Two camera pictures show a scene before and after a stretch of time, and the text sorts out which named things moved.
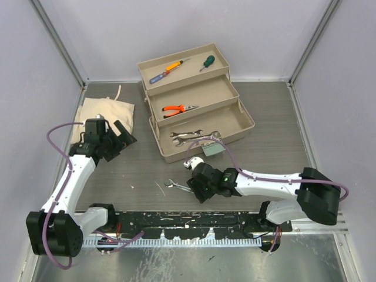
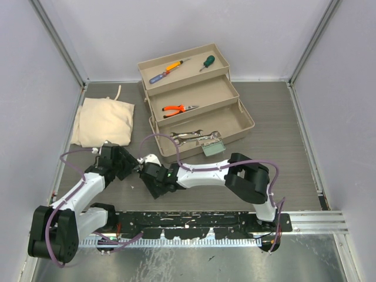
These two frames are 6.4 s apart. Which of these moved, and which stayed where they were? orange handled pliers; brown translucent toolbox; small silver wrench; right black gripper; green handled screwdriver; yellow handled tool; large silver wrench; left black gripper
Moved: left black gripper; right black gripper
Stayed: brown translucent toolbox; large silver wrench; orange handled pliers; small silver wrench; green handled screwdriver; yellow handled tool
